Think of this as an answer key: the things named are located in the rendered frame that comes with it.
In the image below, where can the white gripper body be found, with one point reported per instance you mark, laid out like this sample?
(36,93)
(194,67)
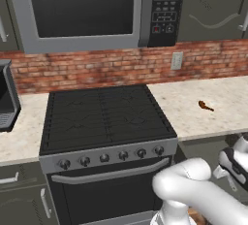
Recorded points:
(221,172)

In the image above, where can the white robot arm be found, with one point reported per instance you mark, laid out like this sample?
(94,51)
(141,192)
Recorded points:
(190,190)

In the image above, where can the dark green drawer front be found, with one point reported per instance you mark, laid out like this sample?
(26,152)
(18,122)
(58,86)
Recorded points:
(203,148)
(29,175)

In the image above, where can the dark stove knob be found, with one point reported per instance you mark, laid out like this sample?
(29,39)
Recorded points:
(85,161)
(159,150)
(141,153)
(64,164)
(123,155)
(104,158)

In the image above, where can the small brown wooden spoon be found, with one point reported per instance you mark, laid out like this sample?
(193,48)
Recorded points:
(203,105)

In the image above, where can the grey stove control panel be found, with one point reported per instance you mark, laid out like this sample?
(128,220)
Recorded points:
(111,166)

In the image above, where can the black oven door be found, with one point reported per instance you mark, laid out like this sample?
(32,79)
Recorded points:
(103,199)

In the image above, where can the black hob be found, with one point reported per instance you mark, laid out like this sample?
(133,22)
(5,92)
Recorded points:
(106,117)

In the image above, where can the dark green base cupboard door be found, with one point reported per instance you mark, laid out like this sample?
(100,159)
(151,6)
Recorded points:
(22,208)

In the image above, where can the grey microwave oven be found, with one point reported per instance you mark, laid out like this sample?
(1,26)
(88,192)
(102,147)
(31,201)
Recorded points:
(85,7)

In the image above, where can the black toaster oven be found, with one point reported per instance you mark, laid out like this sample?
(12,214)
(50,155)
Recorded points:
(7,99)

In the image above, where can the grey wall socket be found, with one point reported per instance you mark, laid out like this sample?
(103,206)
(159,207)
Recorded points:
(177,60)

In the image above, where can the dark green wall cupboard door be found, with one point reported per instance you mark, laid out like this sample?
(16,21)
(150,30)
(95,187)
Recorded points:
(9,12)
(210,6)

